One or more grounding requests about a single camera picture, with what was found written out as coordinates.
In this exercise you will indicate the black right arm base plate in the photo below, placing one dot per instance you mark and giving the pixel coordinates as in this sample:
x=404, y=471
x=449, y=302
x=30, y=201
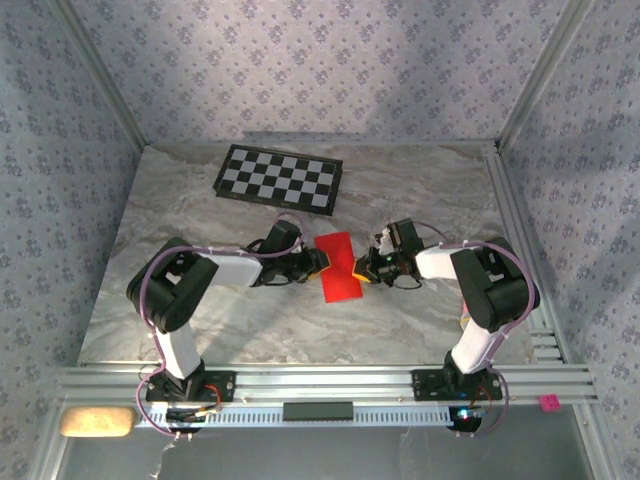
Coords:
x=425, y=385

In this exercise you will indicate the aluminium frame post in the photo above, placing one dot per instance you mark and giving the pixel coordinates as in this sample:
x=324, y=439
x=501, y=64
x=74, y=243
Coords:
x=595, y=450
x=102, y=70
x=542, y=70
x=50, y=450

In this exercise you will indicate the red square paper sheet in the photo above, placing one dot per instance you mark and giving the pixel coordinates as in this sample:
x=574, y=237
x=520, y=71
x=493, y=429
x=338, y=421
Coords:
x=340, y=285

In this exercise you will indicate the black and white checkerboard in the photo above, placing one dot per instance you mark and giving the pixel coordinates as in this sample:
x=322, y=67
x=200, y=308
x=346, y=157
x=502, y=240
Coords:
x=277, y=180

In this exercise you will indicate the black rectangular bar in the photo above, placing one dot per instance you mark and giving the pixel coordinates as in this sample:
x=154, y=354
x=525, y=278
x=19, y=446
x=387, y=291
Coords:
x=317, y=411

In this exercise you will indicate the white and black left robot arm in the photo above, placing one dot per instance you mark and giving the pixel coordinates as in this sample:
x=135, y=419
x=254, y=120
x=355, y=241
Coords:
x=170, y=290

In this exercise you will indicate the small pink cube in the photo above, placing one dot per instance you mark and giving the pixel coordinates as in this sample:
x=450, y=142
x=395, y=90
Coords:
x=550, y=403

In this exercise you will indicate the aluminium side rail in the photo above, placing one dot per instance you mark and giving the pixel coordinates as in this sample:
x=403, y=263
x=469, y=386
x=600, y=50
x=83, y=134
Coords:
x=506, y=200

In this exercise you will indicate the pink and yellow marker pen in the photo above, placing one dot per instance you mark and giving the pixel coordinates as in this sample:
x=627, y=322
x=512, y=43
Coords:
x=465, y=320

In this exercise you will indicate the beige sponge block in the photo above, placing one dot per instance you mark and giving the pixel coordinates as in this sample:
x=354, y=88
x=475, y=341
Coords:
x=97, y=422

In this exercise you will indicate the long aluminium mounting rail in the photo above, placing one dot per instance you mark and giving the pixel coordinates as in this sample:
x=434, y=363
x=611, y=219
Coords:
x=325, y=385

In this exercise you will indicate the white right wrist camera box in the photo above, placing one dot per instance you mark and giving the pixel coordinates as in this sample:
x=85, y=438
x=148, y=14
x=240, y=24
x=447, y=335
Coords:
x=383, y=242

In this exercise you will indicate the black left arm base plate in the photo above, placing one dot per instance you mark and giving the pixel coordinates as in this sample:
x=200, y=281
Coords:
x=225, y=385

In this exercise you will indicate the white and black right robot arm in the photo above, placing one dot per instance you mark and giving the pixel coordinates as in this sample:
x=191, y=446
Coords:
x=495, y=295

